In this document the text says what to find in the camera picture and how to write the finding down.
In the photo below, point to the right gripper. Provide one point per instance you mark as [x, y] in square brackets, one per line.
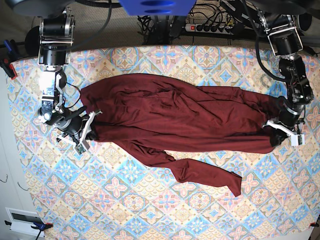
[77, 130]

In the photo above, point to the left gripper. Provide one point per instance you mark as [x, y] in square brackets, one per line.
[285, 126]

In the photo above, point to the maroon t-shirt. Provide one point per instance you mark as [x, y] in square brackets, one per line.
[148, 115]

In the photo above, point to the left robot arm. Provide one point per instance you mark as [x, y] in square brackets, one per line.
[276, 23]

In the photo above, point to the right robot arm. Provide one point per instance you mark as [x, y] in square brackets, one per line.
[56, 41]

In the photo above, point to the patterned tablecloth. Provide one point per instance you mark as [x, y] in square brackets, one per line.
[105, 194]

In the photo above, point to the orange clamp front right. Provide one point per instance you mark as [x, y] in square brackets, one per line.
[314, 224]

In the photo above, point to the blue clamp front left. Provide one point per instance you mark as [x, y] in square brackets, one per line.
[40, 226]

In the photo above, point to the black round stool base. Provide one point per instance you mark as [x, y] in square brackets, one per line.
[32, 42]

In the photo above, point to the blue plastic box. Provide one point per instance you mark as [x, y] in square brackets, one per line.
[157, 7]

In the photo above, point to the white power strip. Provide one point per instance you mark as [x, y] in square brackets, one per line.
[208, 28]

